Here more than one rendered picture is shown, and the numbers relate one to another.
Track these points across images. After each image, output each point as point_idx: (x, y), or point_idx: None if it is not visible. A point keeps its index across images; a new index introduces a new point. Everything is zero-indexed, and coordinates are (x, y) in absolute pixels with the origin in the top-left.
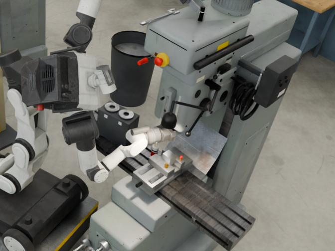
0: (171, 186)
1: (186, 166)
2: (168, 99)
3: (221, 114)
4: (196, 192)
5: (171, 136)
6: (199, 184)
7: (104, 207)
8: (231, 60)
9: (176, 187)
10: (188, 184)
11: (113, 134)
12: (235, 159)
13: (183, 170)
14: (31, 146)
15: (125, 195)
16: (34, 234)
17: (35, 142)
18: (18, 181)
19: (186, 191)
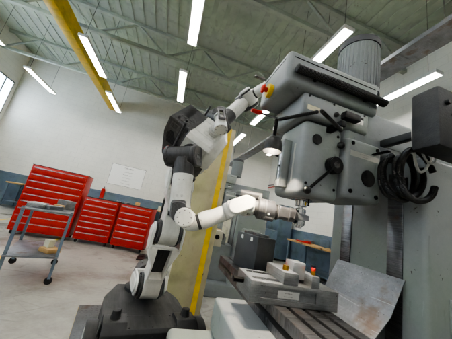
0: (292, 311)
1: (325, 296)
2: (282, 149)
3: (383, 240)
4: (339, 334)
5: (290, 210)
6: (350, 330)
7: (193, 329)
8: (364, 124)
9: (300, 314)
10: (326, 321)
11: (245, 257)
12: (437, 335)
13: (319, 300)
14: (162, 223)
15: (222, 308)
16: (105, 333)
17: (166, 220)
18: (144, 280)
19: (317, 325)
